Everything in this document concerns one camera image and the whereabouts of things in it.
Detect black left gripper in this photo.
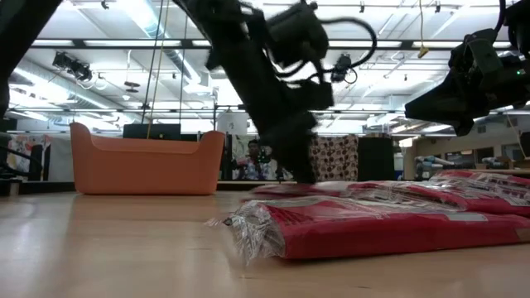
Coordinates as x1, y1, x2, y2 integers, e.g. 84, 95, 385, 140
248, 78, 335, 185

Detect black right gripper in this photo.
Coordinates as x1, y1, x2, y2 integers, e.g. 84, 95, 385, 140
404, 61, 530, 137

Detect red popcorn bag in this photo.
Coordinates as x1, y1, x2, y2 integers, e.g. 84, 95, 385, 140
249, 181, 365, 199
343, 180, 530, 219
429, 168, 530, 190
205, 195, 530, 266

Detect brown patterned cloth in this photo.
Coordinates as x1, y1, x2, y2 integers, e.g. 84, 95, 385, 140
309, 133, 359, 182

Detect person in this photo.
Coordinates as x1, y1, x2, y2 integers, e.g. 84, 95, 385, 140
233, 138, 279, 182

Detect black cabinet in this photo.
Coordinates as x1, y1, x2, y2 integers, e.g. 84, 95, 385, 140
357, 137, 397, 182

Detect white sign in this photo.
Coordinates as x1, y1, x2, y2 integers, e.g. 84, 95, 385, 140
216, 110, 249, 136

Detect black computer monitor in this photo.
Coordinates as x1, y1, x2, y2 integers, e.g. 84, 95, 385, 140
123, 123, 182, 141

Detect orange plastic basket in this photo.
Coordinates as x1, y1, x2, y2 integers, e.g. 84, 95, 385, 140
69, 121, 226, 196

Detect black ceiling fixture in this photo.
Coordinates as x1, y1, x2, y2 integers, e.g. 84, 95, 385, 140
51, 50, 94, 82

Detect colourful poster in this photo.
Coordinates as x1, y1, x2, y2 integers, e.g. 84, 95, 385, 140
6, 134, 54, 175

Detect yellow hanging cable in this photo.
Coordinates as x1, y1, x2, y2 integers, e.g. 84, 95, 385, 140
417, 0, 431, 60

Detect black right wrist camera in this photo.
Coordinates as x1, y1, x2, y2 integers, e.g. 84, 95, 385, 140
450, 27, 504, 84

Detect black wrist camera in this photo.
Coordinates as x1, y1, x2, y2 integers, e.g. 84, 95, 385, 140
264, 1, 331, 70
450, 27, 504, 84

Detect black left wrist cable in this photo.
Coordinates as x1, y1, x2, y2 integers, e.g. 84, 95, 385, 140
318, 16, 378, 84

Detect black overhead camera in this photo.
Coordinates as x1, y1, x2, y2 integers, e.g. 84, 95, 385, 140
330, 52, 358, 85

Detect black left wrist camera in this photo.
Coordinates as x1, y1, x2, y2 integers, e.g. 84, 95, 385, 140
264, 1, 331, 70

